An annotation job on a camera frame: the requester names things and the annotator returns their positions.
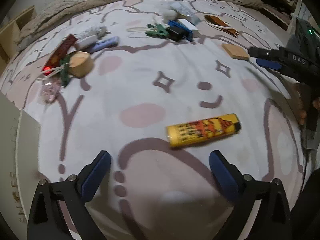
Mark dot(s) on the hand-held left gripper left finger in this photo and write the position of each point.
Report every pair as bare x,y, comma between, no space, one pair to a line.
96,177

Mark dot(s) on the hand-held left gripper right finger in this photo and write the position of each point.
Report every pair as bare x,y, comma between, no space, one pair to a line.
225,177

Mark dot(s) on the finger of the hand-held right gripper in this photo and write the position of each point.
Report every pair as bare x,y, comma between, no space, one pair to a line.
268,64
262,52

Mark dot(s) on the yellow printed lighter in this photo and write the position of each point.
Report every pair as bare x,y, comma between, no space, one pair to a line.
200,130

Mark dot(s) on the white storage box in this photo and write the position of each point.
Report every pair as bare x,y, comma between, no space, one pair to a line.
27,142

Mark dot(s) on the round wooden block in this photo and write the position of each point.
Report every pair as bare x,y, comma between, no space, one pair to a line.
80,63

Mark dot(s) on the person's right hand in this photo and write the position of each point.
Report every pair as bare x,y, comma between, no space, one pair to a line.
302,112

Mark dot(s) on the square wooden coaster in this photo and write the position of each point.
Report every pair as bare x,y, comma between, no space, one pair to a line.
235,51

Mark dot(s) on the wooden closet shelf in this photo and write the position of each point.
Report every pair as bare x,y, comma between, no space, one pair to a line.
277,15

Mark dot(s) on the brown leather pouch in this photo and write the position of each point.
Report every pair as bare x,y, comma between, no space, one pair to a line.
217,20

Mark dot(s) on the small white box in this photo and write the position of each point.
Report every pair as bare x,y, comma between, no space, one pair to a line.
191,25

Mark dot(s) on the small black block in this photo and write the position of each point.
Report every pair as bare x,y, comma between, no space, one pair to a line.
174,33

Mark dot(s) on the pink bead packet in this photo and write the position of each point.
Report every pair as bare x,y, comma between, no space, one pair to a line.
48,91

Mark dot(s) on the white plush ball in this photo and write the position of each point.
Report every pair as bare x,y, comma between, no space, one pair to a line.
168,13

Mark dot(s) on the green clothespin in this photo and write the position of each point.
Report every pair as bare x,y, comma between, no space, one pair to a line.
156,31
65,76

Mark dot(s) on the bunny printed blanket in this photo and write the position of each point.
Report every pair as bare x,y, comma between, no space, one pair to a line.
150,80

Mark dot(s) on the white elastic loop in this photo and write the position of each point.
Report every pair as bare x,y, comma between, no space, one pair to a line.
135,29

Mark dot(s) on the red packet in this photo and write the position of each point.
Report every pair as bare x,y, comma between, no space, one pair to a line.
61,51

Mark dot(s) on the light purple stick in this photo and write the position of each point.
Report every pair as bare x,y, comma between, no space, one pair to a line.
105,44

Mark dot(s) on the grey fluffy pompom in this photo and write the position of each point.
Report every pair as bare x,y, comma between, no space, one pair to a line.
91,31

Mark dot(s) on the long wooden shelf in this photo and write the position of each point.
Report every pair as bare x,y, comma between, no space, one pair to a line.
15,30

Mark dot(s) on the beige quilt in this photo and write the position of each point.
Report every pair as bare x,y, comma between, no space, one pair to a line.
62,5

